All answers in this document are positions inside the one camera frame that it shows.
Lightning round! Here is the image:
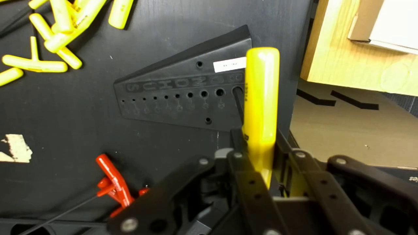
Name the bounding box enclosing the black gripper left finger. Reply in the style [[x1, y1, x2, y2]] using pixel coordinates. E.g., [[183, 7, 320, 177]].
[[227, 151, 288, 235]]

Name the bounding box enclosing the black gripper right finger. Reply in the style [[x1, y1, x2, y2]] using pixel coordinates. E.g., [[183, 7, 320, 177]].
[[290, 149, 392, 235]]

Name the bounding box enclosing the large yellow T-handle hex key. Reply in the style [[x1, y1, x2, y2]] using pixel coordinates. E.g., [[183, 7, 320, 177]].
[[242, 48, 280, 186]]

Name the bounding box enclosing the black hex key stand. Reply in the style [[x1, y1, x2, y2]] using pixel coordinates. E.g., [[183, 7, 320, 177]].
[[114, 25, 252, 132]]

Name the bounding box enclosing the red T-handle hex key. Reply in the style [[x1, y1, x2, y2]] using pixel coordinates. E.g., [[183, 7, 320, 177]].
[[18, 155, 135, 235]]

